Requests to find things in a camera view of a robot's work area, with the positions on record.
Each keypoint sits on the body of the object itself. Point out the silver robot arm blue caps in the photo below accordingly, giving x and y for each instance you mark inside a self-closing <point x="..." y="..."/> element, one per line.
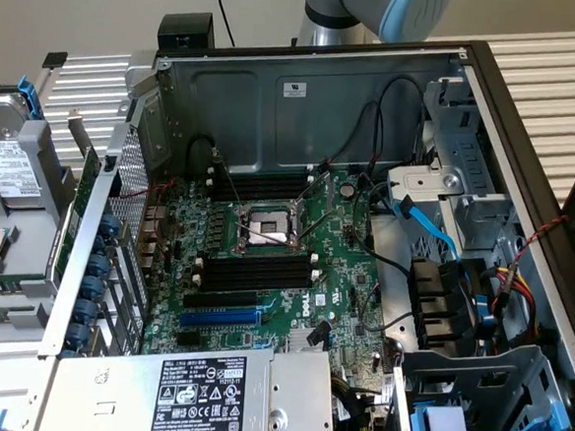
<point x="321" y="11"/>

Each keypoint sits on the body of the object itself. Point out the RAM slot white latches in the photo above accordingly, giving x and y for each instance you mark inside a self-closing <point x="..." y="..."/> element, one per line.
<point x="270" y="173"/>
<point x="270" y="187"/>
<point x="260" y="257"/>
<point x="258" y="275"/>

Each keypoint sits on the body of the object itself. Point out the CPU socket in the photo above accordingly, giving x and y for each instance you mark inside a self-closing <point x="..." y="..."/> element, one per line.
<point x="262" y="221"/>

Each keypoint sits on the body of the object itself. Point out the thin metal locking lever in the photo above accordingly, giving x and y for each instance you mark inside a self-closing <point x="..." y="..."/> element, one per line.
<point x="316" y="226"/>
<point x="230" y="184"/>

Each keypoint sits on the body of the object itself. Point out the silver coin battery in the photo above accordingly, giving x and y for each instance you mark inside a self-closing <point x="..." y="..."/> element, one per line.
<point x="349" y="190"/>

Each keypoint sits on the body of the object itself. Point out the green motherboard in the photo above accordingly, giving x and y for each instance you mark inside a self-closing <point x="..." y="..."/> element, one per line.
<point x="338" y="268"/>

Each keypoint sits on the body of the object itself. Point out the long black expansion slot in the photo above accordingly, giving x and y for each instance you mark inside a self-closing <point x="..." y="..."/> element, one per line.
<point x="220" y="299"/>

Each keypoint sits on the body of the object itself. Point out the open metal PC case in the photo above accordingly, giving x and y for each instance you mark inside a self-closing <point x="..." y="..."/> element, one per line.
<point x="235" y="113"/>

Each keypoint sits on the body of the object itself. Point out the blue expansion slot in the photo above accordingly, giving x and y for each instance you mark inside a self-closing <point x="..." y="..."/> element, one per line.
<point x="221" y="318"/>

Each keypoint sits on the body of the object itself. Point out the silver chipset heatsink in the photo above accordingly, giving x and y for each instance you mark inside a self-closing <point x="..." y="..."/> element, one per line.
<point x="296" y="339"/>

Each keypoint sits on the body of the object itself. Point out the short black expansion slot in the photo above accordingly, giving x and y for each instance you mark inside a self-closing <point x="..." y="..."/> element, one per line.
<point x="187" y="338"/>

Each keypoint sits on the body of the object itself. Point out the black fan shroud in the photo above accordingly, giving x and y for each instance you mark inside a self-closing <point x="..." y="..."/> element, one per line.
<point x="435" y="295"/>

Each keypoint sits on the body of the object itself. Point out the blue card retention clip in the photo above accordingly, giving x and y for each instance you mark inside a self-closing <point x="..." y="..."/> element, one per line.
<point x="86" y="311"/>
<point x="93" y="287"/>
<point x="98" y="244"/>
<point x="68" y="353"/>
<point x="99" y="265"/>
<point x="78" y="335"/>
<point x="110" y="225"/>

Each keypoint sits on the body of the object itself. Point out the silver disk bay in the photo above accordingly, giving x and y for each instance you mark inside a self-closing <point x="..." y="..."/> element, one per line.
<point x="474" y="149"/>

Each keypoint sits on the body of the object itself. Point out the green graphics card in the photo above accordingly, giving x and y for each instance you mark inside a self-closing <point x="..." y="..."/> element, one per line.
<point x="86" y="182"/>

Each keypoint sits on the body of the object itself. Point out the black box device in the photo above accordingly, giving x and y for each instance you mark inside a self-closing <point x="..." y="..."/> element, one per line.
<point x="187" y="31"/>

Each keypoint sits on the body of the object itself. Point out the silver power supply black label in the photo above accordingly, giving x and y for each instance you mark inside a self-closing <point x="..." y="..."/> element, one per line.
<point x="107" y="395"/>

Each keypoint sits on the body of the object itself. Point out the grey parts rack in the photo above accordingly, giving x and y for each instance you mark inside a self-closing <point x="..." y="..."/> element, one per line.
<point x="29" y="237"/>

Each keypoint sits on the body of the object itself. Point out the blue disk tray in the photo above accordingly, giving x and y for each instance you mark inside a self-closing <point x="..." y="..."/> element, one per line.
<point x="445" y="424"/>

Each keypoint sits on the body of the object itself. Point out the grey disk bay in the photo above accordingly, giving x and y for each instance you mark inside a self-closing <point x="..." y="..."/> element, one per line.
<point x="517" y="384"/>

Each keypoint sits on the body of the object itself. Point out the silver hard disk white label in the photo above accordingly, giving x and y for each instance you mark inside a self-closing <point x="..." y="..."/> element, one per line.
<point x="4" y="171"/>

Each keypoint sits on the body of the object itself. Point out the blue disk carrier bracket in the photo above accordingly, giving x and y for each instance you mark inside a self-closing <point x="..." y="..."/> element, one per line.
<point x="29" y="99"/>

